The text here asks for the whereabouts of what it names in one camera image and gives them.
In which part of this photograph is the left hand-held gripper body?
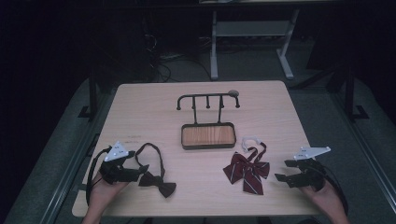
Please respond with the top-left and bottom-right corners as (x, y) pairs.
(99, 140), (140, 185)

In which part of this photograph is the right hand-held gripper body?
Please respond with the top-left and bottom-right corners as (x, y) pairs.
(291, 146), (332, 192)

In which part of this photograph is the black bow tie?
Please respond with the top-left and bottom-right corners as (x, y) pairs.
(134, 142), (177, 199)

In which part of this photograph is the dark red striped bow tie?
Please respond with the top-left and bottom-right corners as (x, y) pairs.
(222, 135), (271, 196)

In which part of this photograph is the black hook rack wooden tray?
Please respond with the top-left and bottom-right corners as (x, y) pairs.
(176, 91), (241, 151)

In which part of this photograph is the person's left hand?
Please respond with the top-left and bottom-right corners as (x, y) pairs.
(88, 174), (130, 216)

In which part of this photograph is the person's right hand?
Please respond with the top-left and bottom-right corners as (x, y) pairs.
(300, 180), (347, 218)

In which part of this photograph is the black metal stand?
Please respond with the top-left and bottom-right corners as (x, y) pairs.
(343, 65), (371, 122)
(78, 69), (99, 122)

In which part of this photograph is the grey power strip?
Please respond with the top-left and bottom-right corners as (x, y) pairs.
(160, 53), (185, 62)

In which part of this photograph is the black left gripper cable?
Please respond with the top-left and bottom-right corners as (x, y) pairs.
(85, 146), (112, 207)

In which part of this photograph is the grey metal rail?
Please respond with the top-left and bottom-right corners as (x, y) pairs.
(330, 92), (396, 204)
(39, 92), (108, 224)

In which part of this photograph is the black floor cable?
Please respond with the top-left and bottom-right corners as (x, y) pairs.
(146, 32), (213, 84)

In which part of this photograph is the grey metal desk frame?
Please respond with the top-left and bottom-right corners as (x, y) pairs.
(209, 8), (301, 81)

